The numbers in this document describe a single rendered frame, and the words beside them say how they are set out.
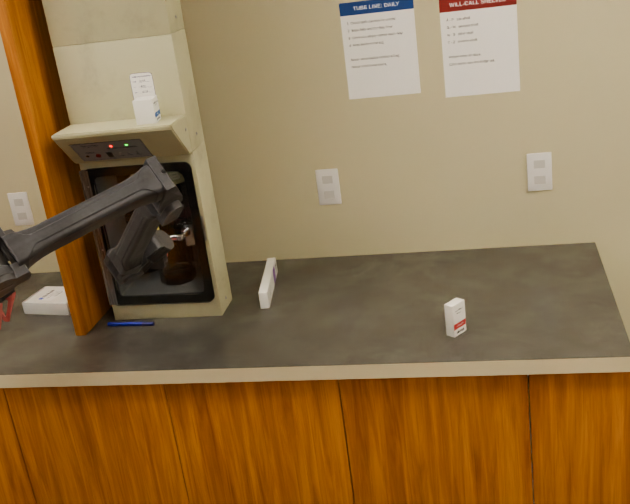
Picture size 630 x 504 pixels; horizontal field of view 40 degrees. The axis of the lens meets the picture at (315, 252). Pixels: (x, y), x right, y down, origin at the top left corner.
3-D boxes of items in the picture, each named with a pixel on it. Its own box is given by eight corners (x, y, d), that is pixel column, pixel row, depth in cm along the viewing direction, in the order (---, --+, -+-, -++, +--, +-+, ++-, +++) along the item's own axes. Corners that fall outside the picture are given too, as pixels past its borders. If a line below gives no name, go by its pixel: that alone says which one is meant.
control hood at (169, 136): (77, 161, 231) (69, 124, 227) (193, 151, 224) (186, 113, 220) (58, 174, 220) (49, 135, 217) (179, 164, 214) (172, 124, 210)
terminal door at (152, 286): (113, 304, 245) (82, 168, 231) (215, 301, 238) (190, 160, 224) (112, 306, 244) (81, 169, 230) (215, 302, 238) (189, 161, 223)
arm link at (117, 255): (136, 170, 172) (166, 213, 171) (159, 159, 175) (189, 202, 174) (96, 258, 208) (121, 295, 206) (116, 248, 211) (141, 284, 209)
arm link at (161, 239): (101, 255, 206) (121, 285, 205) (133, 227, 202) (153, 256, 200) (130, 250, 217) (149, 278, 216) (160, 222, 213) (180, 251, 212)
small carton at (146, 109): (142, 120, 219) (137, 97, 217) (161, 118, 219) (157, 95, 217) (136, 125, 215) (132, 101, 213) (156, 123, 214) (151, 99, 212)
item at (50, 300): (47, 297, 270) (44, 285, 269) (91, 298, 265) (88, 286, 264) (24, 314, 260) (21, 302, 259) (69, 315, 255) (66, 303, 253)
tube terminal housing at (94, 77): (144, 284, 270) (91, 33, 243) (244, 279, 264) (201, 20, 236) (114, 320, 247) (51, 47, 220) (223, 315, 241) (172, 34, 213)
